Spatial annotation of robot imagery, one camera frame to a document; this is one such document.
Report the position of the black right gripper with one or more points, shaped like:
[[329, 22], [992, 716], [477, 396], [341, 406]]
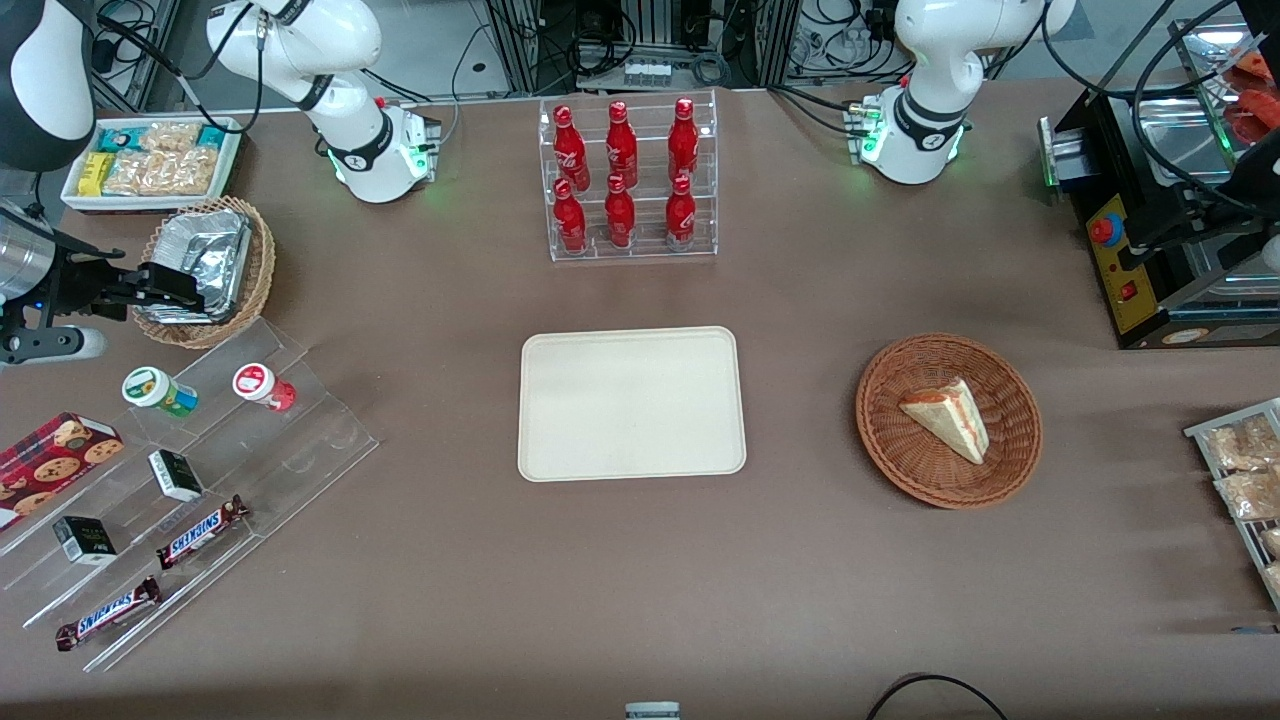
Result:
[[78, 283]]

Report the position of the green gum bottle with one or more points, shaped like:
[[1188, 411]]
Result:
[[160, 392]]

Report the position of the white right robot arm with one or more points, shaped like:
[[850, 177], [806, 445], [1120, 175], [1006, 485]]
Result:
[[352, 150]]

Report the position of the red gum bottle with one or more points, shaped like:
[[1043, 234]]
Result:
[[264, 386]]

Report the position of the beige plastic tray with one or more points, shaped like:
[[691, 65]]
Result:
[[630, 405]]

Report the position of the metal snack tray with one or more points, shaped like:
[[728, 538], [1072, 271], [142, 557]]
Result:
[[1215, 430]]

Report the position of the stacked foil containers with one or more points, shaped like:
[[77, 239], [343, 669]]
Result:
[[215, 255]]

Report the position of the light wicker basket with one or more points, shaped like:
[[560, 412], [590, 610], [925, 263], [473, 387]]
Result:
[[255, 275]]

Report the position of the clear cracker packet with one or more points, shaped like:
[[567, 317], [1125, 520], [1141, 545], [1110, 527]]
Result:
[[188, 170], [128, 176], [172, 135]]

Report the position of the white snack bin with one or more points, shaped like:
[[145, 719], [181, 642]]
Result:
[[75, 200]]

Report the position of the yellow snack packet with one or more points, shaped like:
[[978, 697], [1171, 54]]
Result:
[[95, 173]]

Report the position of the teal snack packet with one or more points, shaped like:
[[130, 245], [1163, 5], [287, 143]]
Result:
[[118, 140]]

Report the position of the small black box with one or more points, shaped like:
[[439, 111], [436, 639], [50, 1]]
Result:
[[176, 476], [84, 541]]

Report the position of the clear acrylic stepped stand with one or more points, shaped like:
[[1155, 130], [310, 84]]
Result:
[[290, 460]]

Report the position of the red cookie box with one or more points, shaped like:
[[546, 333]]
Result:
[[50, 465]]

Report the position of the snickers bar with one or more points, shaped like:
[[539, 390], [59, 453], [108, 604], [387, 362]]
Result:
[[203, 532], [108, 613]]

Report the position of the red cola bottle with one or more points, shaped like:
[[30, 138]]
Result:
[[570, 220], [619, 215], [570, 148], [681, 215], [621, 145], [683, 140]]

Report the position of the clear acrylic bottle rack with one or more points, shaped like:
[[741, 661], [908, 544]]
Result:
[[630, 245]]

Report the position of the white power strip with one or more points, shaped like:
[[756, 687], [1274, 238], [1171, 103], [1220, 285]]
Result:
[[648, 72]]

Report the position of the small grey white device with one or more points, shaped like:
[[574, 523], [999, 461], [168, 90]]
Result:
[[652, 711]]

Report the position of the round brown wicker basket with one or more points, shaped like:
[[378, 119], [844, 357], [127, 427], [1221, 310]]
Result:
[[900, 460]]

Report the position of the wrapped triangle sandwich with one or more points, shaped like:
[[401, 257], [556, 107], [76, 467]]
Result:
[[950, 420]]

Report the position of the black sealing machine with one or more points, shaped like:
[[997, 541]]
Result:
[[1130, 240]]

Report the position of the clear pastry packet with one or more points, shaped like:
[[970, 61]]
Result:
[[1250, 494], [1238, 446]]

